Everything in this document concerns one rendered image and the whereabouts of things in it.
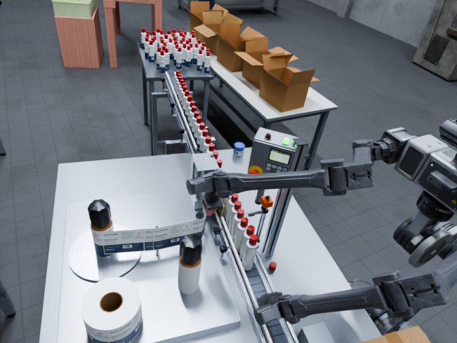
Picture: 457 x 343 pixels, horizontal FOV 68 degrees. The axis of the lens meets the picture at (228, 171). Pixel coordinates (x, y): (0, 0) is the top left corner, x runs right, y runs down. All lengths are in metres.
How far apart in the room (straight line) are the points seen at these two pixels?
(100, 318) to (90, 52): 4.60
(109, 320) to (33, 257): 1.66
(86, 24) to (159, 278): 4.35
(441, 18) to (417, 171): 6.52
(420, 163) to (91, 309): 1.32
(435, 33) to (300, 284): 6.78
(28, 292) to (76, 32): 3.72
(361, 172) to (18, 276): 2.36
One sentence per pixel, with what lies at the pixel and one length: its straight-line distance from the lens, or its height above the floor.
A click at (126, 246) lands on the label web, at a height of 0.96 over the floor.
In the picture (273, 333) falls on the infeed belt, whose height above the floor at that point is 0.88.
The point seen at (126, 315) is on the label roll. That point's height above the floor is 1.02.
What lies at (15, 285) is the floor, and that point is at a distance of 2.78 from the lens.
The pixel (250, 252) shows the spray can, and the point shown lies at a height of 1.02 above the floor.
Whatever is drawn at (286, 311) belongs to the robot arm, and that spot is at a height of 1.14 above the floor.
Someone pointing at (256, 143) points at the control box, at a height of 1.46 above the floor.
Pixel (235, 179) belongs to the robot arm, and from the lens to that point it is 1.13.
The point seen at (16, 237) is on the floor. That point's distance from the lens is 3.07.
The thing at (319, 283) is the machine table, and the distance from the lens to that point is 1.72.
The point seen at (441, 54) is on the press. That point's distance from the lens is 7.81.
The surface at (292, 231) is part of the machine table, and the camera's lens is 1.87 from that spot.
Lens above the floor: 2.17
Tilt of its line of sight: 39 degrees down
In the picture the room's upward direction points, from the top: 9 degrees clockwise
